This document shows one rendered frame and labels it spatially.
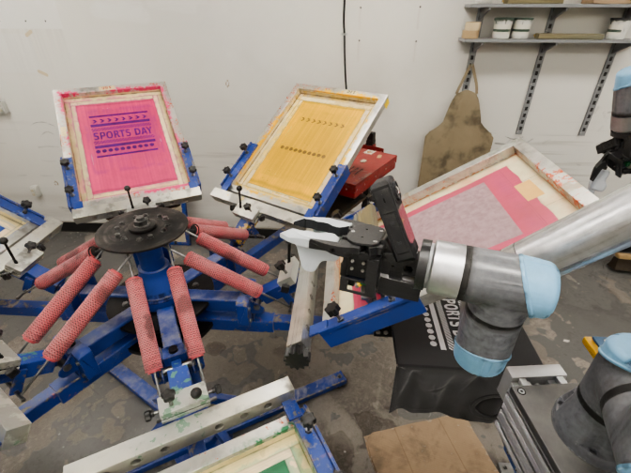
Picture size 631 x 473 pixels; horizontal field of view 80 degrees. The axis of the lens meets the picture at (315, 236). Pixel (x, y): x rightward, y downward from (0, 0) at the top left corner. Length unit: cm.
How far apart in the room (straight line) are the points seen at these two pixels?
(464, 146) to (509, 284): 283
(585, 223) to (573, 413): 40
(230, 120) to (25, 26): 162
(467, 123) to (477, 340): 278
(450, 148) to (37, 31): 330
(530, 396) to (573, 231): 44
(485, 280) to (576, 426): 46
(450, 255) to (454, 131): 279
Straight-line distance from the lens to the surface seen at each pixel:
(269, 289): 139
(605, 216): 63
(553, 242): 64
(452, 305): 160
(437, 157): 328
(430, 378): 141
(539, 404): 97
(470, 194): 139
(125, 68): 353
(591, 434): 90
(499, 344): 57
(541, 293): 52
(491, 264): 51
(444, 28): 315
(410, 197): 149
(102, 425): 257
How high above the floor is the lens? 196
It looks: 32 degrees down
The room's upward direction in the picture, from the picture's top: straight up
